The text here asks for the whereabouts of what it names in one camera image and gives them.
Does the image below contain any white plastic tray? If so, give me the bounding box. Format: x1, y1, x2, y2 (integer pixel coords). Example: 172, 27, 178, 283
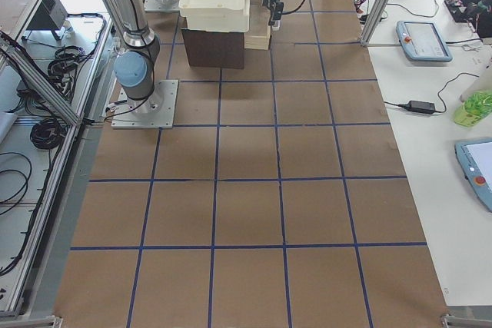
178, 0, 250, 33

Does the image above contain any green plastic bottle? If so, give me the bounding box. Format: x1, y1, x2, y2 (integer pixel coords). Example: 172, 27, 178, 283
454, 67, 491, 127

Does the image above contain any black power supply box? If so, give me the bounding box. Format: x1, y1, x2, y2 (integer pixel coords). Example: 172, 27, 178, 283
27, 0, 68, 41

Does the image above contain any wooden drawer with white handle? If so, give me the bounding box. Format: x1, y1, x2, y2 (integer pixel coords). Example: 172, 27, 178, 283
244, 0, 271, 50

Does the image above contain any aluminium side rail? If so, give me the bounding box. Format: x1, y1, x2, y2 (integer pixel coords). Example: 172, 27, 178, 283
1, 31, 82, 126

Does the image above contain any black cable bundle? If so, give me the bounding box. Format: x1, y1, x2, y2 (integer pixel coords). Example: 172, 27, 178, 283
29, 117, 68, 151

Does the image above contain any dark brown wooden cabinet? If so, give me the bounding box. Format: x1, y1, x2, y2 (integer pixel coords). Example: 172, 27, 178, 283
181, 28, 244, 69

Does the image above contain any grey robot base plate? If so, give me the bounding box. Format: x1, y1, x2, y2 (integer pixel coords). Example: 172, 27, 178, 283
111, 80, 179, 129

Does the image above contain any black power adapter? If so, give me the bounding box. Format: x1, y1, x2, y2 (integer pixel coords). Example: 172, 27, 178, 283
405, 101, 437, 114

